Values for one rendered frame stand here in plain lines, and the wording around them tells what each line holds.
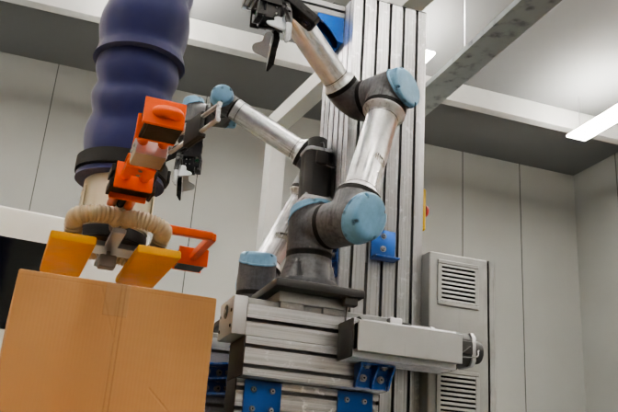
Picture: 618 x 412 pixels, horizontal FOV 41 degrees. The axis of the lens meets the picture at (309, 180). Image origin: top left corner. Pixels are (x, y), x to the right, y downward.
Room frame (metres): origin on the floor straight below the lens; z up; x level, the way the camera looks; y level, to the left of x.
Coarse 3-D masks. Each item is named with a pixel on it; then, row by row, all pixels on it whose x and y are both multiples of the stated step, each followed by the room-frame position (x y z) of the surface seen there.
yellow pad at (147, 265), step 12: (144, 252) 1.78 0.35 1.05; (156, 252) 1.79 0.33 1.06; (168, 252) 1.80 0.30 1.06; (180, 252) 1.81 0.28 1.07; (132, 264) 1.88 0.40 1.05; (144, 264) 1.88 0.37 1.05; (156, 264) 1.87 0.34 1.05; (168, 264) 1.86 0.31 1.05; (120, 276) 2.01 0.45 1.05; (132, 276) 2.00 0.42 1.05; (144, 276) 1.99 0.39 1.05; (156, 276) 1.98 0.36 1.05
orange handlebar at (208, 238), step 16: (160, 112) 1.30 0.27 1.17; (176, 112) 1.30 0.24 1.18; (144, 144) 1.44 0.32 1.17; (160, 144) 1.44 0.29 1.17; (128, 160) 1.54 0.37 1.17; (128, 176) 1.61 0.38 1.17; (144, 176) 1.59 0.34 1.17; (128, 208) 1.83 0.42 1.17; (208, 240) 2.04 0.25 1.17; (192, 256) 2.21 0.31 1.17
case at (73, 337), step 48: (48, 288) 1.58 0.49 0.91; (96, 288) 1.62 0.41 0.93; (144, 288) 1.65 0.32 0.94; (48, 336) 1.59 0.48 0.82; (96, 336) 1.62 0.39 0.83; (144, 336) 1.65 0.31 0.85; (192, 336) 1.69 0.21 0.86; (0, 384) 1.57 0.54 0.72; (48, 384) 1.60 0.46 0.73; (96, 384) 1.63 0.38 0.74; (144, 384) 1.66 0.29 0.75; (192, 384) 1.69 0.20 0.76
